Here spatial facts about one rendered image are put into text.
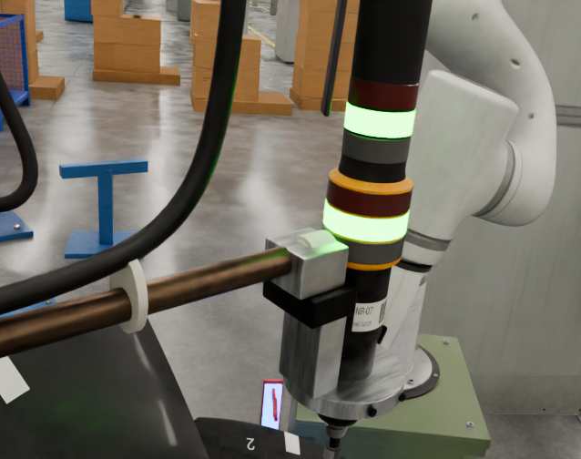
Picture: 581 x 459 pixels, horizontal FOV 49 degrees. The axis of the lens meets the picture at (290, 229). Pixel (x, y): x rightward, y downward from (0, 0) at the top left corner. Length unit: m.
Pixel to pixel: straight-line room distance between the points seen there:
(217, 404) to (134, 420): 2.27
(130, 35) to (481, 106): 9.09
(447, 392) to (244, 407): 1.63
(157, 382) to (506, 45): 0.42
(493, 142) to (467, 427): 0.64
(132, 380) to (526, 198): 0.36
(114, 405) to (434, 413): 0.75
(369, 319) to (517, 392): 2.55
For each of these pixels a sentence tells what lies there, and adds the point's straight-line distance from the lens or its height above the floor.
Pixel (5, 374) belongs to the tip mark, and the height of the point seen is 1.42.
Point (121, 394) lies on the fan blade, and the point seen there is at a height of 1.39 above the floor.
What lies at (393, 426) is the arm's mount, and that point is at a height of 1.01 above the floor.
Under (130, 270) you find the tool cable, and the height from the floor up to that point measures 1.55.
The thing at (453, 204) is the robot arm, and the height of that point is 1.49.
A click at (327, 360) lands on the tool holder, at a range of 0.34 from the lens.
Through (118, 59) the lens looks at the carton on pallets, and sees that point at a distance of 9.58.
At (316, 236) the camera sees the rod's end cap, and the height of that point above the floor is 1.54.
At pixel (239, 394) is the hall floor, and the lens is 2.77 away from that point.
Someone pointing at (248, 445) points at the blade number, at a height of 1.20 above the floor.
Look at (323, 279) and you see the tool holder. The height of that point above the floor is 1.52.
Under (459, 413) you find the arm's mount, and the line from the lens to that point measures 1.13.
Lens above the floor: 1.66
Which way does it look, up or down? 22 degrees down
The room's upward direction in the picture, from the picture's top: 5 degrees clockwise
